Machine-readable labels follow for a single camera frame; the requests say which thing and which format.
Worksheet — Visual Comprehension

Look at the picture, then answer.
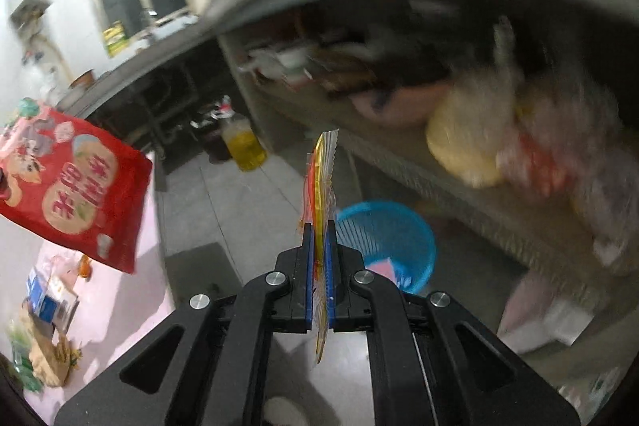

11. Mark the blue plastic basket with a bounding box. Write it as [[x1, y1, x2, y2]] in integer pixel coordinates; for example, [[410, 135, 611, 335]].
[[335, 201, 437, 294]]

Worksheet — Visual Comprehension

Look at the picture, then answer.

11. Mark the yellow oil bottle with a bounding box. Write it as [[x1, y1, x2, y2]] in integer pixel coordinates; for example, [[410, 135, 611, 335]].
[[220, 99, 268, 172]]

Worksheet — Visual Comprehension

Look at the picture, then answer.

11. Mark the red white plastic bag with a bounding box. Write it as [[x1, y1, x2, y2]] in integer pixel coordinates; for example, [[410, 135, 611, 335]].
[[499, 97, 625, 217]]

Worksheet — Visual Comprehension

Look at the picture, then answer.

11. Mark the metal pipe frame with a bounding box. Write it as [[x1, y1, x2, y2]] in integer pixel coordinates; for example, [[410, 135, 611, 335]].
[[135, 61, 200, 152]]

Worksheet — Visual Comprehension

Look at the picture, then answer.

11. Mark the green plastic bag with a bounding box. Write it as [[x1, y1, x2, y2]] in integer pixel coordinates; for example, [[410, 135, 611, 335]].
[[5, 321, 46, 394]]

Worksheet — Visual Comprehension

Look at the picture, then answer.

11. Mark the pink bowl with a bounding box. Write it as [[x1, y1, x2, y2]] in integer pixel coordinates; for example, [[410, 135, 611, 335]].
[[352, 87, 450, 127]]

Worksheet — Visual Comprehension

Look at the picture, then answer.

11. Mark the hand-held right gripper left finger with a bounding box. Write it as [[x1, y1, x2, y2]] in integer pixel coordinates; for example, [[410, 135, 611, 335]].
[[54, 222, 316, 426]]

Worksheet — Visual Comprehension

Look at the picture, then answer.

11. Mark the red snack bag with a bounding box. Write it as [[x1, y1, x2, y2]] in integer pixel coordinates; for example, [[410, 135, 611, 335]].
[[0, 99, 155, 275]]

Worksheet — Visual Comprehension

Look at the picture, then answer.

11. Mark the concrete shelf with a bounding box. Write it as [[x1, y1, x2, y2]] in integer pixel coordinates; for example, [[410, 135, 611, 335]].
[[250, 81, 639, 277]]

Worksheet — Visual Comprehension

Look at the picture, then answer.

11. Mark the pink paper scrap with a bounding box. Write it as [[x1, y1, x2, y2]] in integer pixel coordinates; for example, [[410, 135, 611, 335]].
[[367, 259, 400, 287]]

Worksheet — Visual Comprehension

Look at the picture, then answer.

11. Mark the blue white box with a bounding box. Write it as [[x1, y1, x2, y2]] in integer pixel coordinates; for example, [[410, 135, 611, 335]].
[[25, 266, 81, 332]]

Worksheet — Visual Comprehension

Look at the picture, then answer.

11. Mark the clear yellow red wrapper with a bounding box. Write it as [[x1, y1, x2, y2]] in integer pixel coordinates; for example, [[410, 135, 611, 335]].
[[300, 129, 341, 364]]

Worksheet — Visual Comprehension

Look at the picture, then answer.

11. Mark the clear bag with yellow contents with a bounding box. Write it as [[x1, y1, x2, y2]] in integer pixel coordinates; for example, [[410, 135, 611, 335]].
[[424, 81, 520, 187]]

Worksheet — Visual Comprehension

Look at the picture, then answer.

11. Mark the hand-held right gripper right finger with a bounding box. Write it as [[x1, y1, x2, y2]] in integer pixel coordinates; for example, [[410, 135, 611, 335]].
[[324, 226, 582, 426]]

